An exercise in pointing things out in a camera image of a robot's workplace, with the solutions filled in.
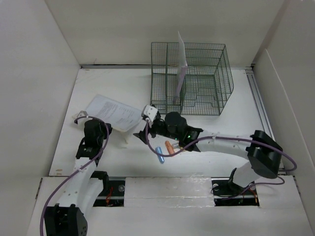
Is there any white notebook booklet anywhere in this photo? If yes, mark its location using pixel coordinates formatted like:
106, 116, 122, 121
71, 93, 142, 149

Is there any clear zip pouch purple zipper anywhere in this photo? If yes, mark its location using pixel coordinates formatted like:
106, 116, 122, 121
173, 31, 188, 104

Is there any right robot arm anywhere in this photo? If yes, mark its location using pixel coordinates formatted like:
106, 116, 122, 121
134, 112, 283, 194

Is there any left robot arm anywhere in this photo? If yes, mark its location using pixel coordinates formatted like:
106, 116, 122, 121
39, 116, 112, 236

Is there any blue marker pen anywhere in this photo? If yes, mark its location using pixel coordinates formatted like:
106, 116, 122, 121
155, 147, 165, 164

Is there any orange marker pen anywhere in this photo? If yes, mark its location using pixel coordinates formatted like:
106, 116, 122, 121
165, 141, 175, 156

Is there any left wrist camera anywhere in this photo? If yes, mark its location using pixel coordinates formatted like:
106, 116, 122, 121
74, 111, 88, 121

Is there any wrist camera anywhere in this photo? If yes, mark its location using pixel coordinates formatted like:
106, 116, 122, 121
141, 105, 158, 122
74, 111, 88, 121

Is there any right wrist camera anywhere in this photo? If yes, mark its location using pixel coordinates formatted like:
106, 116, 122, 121
141, 105, 158, 122

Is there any green wire mesh organizer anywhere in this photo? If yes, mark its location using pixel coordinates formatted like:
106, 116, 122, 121
150, 42, 234, 116

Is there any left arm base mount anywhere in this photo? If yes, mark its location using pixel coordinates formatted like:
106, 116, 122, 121
91, 171, 126, 207

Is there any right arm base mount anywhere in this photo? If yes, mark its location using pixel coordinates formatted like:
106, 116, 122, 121
211, 168, 259, 207

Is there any aluminium rail right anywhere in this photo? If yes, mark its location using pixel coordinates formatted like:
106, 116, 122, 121
246, 68, 286, 173

